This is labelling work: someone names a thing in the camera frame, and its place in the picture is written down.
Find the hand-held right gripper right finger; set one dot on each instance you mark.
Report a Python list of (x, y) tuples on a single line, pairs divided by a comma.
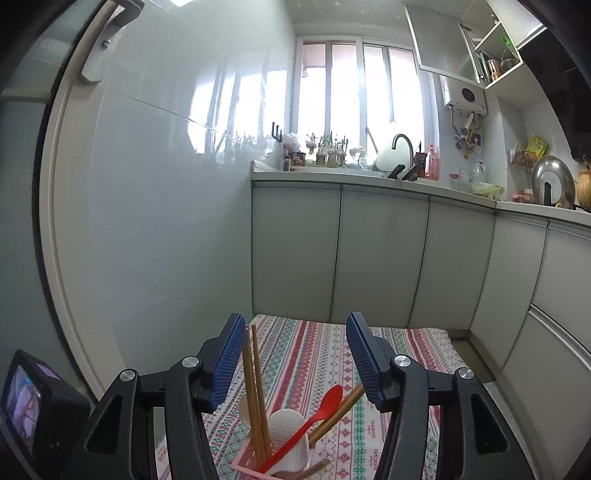
[(367, 364)]

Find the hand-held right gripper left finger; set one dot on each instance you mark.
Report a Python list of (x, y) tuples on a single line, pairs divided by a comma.
[(226, 364)]

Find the white soup spoon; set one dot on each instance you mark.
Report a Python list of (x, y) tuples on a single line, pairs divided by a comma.
[(244, 408)]

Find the red plastic spoon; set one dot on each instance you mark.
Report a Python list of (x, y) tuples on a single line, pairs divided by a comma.
[(332, 399)]

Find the white rice paddle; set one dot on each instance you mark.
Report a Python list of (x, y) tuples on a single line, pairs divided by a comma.
[(284, 429)]

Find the pink perforated plastic basket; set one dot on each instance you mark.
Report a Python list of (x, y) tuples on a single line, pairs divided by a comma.
[(242, 464)]

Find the striped patterned tablecloth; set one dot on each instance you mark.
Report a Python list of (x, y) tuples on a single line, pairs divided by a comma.
[(300, 350)]

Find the dark carton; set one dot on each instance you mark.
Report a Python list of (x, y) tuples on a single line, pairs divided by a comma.
[(419, 165)]

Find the red bottle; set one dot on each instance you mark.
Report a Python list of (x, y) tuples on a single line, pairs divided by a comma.
[(432, 164)]

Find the white round plate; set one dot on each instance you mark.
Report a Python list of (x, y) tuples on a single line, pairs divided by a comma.
[(385, 152)]

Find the row of small plant jars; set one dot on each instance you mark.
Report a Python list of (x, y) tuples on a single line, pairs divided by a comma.
[(328, 154)]

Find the clear glass jar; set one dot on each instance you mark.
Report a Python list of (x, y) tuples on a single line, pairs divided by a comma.
[(478, 173)]

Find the metal kitchen faucet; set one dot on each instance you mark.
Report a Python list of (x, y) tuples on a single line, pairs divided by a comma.
[(403, 138)]

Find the steel pot lid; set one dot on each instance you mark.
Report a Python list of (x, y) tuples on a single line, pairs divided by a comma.
[(551, 177)]

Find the kitchen window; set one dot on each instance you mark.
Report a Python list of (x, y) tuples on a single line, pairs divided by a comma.
[(341, 92)]

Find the yellow snack bag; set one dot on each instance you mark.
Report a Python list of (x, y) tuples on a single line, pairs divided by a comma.
[(537, 146)]

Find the brown pumpkin-shaped pot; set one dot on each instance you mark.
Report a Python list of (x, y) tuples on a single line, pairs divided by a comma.
[(585, 187)]

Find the white water heater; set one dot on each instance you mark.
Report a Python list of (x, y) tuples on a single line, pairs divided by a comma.
[(466, 97)]

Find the black range hood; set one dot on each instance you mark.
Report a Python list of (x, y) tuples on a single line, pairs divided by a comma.
[(568, 92)]

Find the open white wall cabinet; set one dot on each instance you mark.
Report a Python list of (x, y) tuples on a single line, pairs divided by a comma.
[(443, 37)]

